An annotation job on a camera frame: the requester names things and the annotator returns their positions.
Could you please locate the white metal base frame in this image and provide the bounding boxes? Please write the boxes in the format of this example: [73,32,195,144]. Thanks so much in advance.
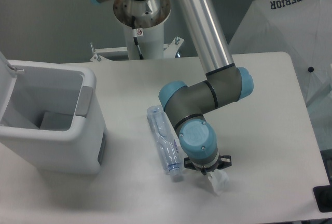
[90,36,185,62]

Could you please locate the black device at table edge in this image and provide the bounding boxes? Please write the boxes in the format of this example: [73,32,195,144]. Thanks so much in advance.
[313,185,331,213]

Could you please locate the white plastic trash can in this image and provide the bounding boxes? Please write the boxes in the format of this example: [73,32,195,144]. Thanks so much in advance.
[1,56,107,174]

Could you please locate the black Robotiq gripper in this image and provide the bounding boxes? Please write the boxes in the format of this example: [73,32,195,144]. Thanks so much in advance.
[184,155,231,175]

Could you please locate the white plastic wrapper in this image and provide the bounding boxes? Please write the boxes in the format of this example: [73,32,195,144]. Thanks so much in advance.
[208,170,229,195]

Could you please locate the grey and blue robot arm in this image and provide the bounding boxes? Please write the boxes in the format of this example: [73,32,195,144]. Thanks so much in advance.
[91,0,254,174]

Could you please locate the white umbrella with navy lettering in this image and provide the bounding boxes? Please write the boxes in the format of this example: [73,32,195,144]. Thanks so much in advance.
[229,0,331,103]

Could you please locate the crushed clear plastic bottle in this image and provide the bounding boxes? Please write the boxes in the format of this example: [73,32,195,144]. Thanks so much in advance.
[147,105,183,183]

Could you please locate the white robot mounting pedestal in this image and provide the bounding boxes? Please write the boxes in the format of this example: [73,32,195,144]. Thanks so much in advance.
[113,0,171,60]

